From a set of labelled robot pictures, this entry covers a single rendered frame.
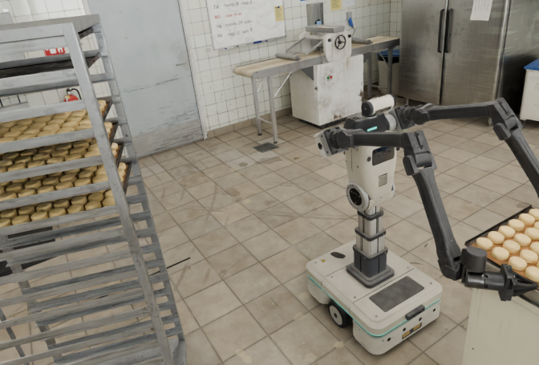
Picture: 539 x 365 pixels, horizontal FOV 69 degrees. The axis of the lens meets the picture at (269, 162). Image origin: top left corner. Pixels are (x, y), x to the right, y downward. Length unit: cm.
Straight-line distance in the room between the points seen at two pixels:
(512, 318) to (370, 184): 80
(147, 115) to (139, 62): 63
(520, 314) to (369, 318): 83
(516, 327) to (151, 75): 441
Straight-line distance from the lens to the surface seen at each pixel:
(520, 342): 171
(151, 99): 513
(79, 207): 148
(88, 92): 125
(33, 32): 126
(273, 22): 571
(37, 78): 131
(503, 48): 516
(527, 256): 158
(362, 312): 226
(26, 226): 150
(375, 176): 201
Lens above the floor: 187
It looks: 25 degrees down
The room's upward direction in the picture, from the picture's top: 6 degrees counter-clockwise
